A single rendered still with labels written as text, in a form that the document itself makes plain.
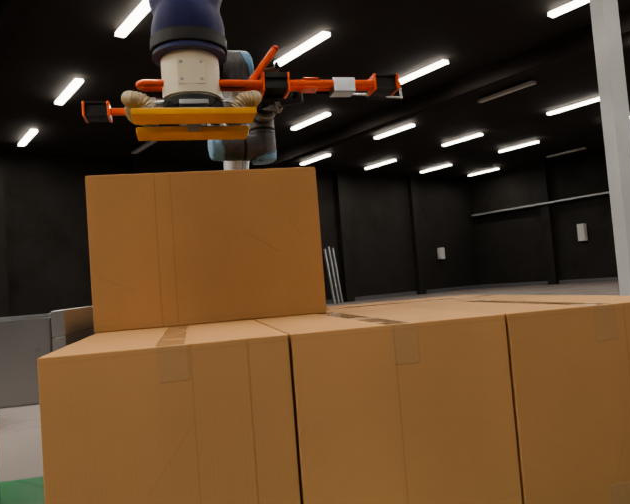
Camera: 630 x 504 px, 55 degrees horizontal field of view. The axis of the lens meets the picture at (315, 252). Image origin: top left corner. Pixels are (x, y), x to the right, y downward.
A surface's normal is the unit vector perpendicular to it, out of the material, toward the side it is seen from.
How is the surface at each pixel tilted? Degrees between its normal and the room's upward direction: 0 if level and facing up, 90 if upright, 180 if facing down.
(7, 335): 90
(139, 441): 90
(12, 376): 90
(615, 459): 90
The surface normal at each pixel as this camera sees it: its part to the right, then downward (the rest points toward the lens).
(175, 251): 0.19, -0.07
